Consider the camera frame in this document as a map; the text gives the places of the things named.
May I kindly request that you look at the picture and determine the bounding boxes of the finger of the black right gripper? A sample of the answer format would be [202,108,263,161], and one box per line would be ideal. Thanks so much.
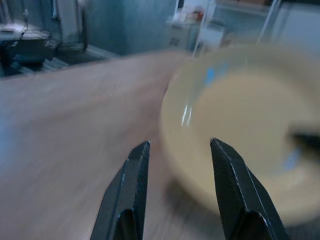
[287,131,320,150]

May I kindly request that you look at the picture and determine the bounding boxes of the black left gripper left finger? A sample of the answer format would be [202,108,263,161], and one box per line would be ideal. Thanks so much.
[90,140,151,240]

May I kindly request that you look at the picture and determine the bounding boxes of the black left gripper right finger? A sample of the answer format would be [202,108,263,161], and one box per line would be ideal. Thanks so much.
[209,138,291,240]

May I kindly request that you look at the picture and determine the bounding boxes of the beige round plate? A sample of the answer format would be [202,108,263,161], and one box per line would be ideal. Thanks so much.
[159,45,320,222]

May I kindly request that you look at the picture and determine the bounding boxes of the white metal shelf rack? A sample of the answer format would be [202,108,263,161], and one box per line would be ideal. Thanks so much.
[192,0,285,60]

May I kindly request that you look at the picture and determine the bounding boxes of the dark grey machine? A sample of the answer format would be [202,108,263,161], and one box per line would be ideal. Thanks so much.
[0,22,60,76]

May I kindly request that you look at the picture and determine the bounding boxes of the white cabinet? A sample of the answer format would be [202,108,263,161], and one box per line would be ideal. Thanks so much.
[51,0,89,52]

